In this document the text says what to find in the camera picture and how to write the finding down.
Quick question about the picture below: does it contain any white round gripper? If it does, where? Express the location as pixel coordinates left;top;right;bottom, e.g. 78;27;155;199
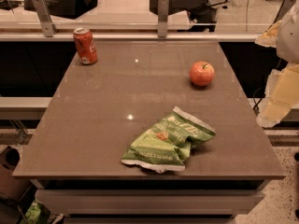
255;0;299;128

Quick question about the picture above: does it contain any green jalapeno chip bag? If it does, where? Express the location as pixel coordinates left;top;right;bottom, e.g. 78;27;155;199
121;106;216;174

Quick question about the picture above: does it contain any red coke can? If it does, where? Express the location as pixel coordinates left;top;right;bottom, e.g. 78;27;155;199
73;27;98;64

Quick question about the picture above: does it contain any green bag under table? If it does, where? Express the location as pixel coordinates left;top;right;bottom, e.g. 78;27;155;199
20;201;50;224

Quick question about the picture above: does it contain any red apple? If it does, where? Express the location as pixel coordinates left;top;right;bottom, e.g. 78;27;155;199
189;61;215;86

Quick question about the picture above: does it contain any black cable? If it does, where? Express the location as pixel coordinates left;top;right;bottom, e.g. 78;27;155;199
251;58;283;110

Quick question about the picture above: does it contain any right metal rail bracket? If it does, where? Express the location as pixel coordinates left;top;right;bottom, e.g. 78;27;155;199
274;0;298;23

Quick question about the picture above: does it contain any metal rail bracket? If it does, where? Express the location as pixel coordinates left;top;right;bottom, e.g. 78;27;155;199
157;0;169;38
274;0;298;23
32;0;57;37

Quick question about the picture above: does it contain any middle metal rail bracket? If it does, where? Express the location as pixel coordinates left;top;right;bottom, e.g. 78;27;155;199
157;0;169;38

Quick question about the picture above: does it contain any left metal rail bracket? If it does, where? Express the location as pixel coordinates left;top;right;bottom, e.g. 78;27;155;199
32;0;57;37

